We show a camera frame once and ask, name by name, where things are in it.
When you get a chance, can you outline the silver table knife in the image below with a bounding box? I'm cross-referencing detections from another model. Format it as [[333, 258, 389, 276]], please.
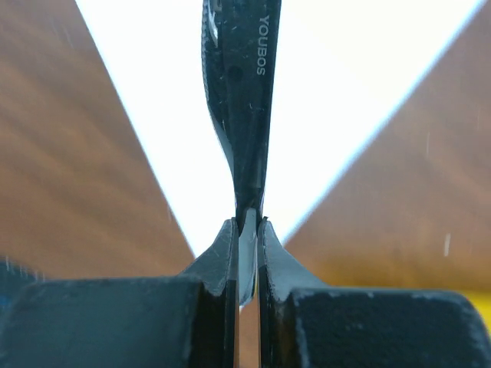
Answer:
[[201, 1, 281, 305]]

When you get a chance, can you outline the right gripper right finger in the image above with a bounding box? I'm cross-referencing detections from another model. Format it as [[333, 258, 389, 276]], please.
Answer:
[[256, 218, 326, 367]]

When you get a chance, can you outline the white cloth napkin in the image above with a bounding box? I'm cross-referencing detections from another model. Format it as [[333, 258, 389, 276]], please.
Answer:
[[74, 0, 488, 260]]

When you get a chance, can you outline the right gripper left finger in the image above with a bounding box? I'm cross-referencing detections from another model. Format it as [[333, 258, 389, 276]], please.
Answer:
[[181, 218, 239, 368]]

